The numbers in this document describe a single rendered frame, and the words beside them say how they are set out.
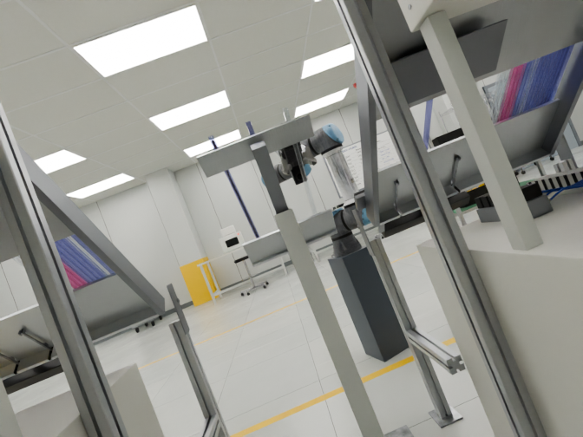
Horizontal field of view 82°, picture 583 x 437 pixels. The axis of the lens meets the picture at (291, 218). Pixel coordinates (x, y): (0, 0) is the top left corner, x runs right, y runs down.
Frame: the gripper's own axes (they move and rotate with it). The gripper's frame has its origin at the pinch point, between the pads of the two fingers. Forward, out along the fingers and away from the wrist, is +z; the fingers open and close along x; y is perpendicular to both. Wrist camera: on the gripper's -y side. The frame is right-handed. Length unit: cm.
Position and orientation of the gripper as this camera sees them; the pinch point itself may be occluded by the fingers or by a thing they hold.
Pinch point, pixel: (302, 169)
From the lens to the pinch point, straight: 108.1
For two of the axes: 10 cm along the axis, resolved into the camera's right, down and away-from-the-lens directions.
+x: 9.3, -3.7, 0.5
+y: -3.1, -8.4, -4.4
